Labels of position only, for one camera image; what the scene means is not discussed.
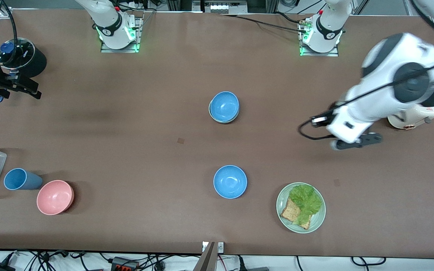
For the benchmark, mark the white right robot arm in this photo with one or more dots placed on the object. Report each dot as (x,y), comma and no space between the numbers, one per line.
(109,22)

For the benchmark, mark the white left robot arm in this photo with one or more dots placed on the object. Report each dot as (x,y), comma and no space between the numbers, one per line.
(390,49)

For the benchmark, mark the small metal bracket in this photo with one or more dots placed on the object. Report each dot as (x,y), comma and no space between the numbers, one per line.
(220,247)

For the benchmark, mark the blue bowl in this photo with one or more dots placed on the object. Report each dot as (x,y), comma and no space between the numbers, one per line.
(230,181)
(224,105)

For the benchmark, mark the black pot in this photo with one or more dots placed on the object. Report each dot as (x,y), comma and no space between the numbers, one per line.
(38,62)

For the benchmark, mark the pale green plate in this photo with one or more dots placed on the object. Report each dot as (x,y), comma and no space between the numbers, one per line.
(317,222)

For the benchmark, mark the brown toast slice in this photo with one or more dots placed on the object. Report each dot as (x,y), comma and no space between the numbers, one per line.
(290,212)

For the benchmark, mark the cream white appliance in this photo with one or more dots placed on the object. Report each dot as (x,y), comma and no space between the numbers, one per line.
(409,120)

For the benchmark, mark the grey camera pole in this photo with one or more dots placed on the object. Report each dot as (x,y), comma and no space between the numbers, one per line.
(206,259)

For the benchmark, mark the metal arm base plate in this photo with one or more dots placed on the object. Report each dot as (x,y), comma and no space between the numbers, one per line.
(335,52)
(138,35)

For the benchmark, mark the white power strip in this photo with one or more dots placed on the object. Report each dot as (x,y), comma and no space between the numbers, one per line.
(136,4)

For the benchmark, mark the pink bowl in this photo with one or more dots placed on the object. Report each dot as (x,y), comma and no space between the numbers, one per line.
(54,197)

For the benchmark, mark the blue cup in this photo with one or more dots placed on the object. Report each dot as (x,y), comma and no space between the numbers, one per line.
(21,179)

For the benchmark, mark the glass lid blue knob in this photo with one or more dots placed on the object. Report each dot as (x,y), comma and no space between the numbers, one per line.
(17,52)

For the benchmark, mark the green lettuce leaf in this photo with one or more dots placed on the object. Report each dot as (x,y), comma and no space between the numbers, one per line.
(306,199)

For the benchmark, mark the black red power device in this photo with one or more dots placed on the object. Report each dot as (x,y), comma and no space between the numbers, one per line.
(124,263)

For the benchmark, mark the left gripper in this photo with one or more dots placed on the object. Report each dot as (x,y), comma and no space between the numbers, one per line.
(319,121)

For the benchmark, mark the pale green bowl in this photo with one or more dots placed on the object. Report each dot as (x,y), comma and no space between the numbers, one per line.
(222,122)

